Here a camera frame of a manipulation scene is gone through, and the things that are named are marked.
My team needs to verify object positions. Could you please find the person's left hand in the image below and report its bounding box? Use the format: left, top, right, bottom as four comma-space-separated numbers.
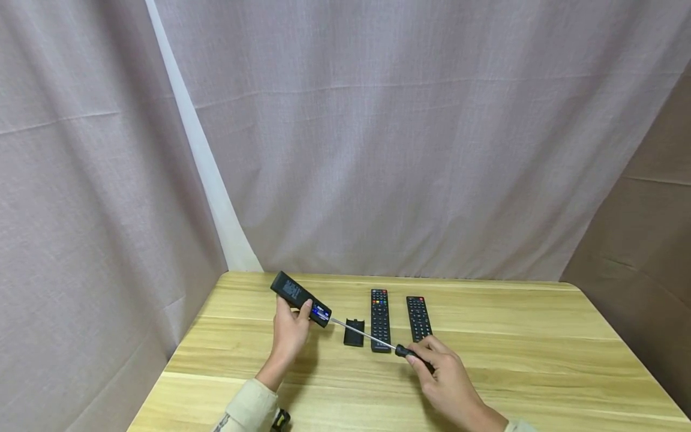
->
268, 297, 314, 373

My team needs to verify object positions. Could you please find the black remote with red button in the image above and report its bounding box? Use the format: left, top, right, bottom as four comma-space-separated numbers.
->
405, 295, 434, 344

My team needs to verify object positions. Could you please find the black battery cover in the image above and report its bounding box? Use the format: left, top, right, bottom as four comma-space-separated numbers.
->
343, 319, 366, 348

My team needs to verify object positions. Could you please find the black remote with coloured buttons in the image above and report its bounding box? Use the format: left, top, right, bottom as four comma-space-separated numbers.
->
369, 289, 392, 354

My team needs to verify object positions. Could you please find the person's right forearm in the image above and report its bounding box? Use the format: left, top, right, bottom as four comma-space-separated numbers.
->
463, 406, 536, 432

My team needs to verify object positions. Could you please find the black handled screwdriver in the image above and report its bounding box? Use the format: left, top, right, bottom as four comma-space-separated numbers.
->
329, 318, 436, 373

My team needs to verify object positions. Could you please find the person's right hand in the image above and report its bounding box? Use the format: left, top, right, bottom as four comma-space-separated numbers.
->
405, 335, 490, 424

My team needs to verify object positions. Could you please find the black remote with back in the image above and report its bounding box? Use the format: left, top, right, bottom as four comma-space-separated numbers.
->
270, 271, 333, 329

